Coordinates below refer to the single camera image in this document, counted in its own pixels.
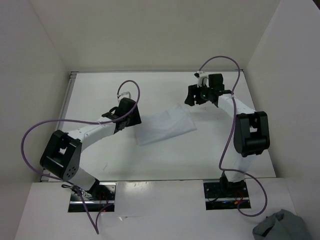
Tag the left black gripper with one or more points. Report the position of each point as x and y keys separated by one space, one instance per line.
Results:
x=136 y=118

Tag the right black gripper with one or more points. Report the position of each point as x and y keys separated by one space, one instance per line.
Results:
x=192 y=91

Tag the white skirt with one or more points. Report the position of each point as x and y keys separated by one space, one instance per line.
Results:
x=170 y=123

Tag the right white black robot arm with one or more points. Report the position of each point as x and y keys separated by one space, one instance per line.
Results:
x=249 y=130

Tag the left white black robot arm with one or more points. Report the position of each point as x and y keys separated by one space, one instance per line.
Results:
x=62 y=154

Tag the grey cloth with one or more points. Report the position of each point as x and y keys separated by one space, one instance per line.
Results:
x=282 y=225

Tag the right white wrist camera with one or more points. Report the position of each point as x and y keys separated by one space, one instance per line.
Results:
x=201 y=78

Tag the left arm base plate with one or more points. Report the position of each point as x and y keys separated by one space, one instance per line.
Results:
x=104 y=201

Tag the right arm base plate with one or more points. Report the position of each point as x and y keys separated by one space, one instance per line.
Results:
x=219 y=198

